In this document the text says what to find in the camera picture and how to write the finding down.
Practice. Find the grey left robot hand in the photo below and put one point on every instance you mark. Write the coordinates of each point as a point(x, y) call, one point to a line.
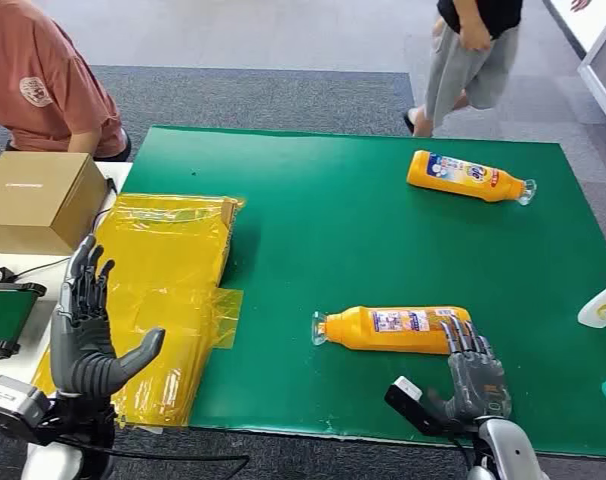
point(78, 344)

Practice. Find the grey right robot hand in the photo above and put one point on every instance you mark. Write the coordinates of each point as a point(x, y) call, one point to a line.
point(475, 384)

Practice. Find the orange bottle with white label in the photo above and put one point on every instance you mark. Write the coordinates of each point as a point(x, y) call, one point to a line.
point(383, 328)

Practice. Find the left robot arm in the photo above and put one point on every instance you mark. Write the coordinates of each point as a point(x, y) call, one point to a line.
point(86, 430)

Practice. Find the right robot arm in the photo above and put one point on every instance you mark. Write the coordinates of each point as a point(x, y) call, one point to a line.
point(513, 450)

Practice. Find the white plastic bottle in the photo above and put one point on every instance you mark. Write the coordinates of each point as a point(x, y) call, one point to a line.
point(603, 308)

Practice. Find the orange bottle with blue label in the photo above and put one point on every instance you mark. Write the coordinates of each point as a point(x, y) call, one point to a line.
point(458, 177)

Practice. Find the black-framed green tablet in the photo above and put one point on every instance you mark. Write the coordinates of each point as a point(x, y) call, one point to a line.
point(3, 314)

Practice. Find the brown cardboard box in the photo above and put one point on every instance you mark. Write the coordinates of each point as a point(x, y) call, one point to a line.
point(38, 199)

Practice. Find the green table mat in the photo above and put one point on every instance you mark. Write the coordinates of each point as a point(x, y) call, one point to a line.
point(333, 252)

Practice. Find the seated person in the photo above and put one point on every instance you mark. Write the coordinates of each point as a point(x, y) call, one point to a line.
point(38, 79)

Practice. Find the standing person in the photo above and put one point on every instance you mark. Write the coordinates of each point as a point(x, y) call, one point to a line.
point(463, 66)

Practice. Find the white framed board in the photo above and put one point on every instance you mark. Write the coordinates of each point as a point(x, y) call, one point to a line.
point(605, 66)

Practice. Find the person's hand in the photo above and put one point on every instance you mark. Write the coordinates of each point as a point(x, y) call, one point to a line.
point(580, 4)

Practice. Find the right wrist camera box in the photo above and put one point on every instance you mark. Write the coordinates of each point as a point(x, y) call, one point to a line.
point(408, 401)

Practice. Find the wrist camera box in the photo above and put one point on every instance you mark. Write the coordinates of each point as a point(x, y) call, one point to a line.
point(8, 404)
point(408, 401)

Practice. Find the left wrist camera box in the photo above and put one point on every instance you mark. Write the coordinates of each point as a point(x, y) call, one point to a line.
point(8, 404)

